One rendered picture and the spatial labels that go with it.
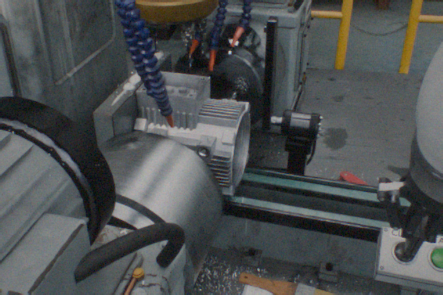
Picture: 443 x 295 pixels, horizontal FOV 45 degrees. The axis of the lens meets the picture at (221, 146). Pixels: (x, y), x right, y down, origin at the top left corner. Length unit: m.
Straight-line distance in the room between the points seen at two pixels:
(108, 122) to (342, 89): 1.06
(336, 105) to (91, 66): 0.89
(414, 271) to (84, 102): 0.70
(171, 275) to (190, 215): 0.17
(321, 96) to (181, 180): 1.06
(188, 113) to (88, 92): 0.23
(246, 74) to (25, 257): 0.88
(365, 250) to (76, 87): 0.65
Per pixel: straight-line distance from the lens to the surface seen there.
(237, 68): 1.24
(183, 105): 1.02
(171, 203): 0.76
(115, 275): 0.61
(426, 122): 0.45
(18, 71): 0.99
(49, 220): 0.47
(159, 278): 0.62
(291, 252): 1.13
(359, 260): 1.12
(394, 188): 0.61
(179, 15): 0.92
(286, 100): 1.50
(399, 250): 0.81
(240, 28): 1.13
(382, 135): 1.62
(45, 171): 0.50
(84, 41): 1.12
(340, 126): 1.63
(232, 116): 1.02
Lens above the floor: 1.60
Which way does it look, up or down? 33 degrees down
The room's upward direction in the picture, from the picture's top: straight up
